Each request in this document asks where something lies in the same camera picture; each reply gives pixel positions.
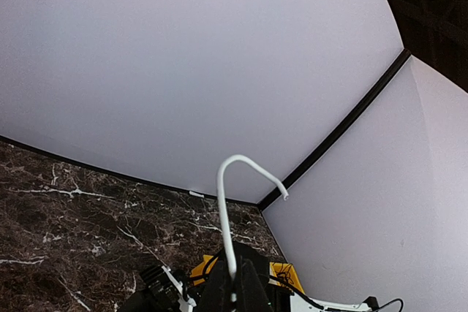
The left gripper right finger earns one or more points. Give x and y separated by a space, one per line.
248 291

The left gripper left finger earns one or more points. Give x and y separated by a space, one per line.
216 296

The yellow bin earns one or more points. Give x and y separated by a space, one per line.
201 272
285 272

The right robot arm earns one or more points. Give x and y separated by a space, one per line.
280 298

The right black frame post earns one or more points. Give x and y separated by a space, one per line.
365 99

